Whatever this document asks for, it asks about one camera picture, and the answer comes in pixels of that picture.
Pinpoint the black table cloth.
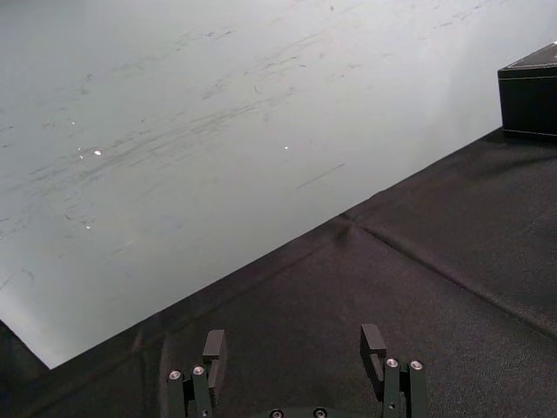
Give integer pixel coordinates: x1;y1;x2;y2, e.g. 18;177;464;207
0;124;557;418

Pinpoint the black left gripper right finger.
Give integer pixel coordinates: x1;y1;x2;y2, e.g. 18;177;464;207
359;323;428;418

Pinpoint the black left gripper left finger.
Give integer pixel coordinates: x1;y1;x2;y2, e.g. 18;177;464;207
166;328;228;418

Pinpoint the black box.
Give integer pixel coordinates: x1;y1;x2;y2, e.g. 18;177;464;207
496;41;557;140

